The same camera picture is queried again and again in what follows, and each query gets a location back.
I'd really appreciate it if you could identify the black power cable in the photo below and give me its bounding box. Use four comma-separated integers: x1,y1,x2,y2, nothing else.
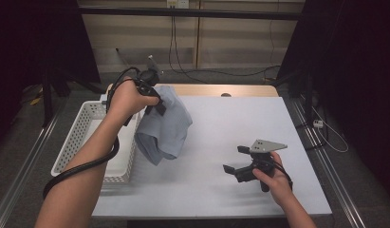
168,7,210,85
173,7,281,78

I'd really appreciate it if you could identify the thin dark rod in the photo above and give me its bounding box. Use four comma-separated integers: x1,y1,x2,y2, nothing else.
115,47,130,68

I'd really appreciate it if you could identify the thin white cable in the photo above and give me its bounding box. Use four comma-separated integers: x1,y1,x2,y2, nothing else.
310,105,350,154

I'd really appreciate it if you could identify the black metal stand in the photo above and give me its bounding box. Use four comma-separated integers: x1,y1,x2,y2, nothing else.
271,69,326,151
40,65,105,128

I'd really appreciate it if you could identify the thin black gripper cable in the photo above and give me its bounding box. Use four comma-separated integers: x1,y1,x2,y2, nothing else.
271,160,294,192

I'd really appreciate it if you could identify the light blue tank top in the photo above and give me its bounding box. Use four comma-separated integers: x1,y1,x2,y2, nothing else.
134,85,194,166

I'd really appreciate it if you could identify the white perforated plastic basket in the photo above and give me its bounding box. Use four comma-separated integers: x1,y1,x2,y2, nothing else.
50,100,142,185

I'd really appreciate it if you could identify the white table mat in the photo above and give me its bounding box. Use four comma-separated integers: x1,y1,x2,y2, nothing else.
92,94,333,219

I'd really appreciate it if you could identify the black curtain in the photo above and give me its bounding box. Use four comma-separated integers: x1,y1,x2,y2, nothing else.
0,0,102,150
276,0,390,194

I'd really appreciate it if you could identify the person's left hand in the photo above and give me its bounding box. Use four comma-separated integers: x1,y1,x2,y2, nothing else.
105,77,160,127

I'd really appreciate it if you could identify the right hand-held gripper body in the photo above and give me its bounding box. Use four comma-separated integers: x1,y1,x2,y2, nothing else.
249,139,288,176

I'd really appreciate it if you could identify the thick black corrugated cable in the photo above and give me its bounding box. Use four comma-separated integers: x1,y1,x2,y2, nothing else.
42,66,143,201

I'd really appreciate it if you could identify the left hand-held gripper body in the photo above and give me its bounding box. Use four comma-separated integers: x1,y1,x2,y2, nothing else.
135,55,163,100

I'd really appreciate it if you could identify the person's right hand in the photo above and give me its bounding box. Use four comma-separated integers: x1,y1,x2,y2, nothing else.
252,151,294,207

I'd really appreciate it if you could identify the aluminium floor rail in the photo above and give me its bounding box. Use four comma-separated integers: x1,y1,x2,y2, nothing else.
0,105,63,228
288,98,367,228

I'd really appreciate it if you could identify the white wall socket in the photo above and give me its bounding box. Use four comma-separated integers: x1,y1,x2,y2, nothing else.
166,0,190,10

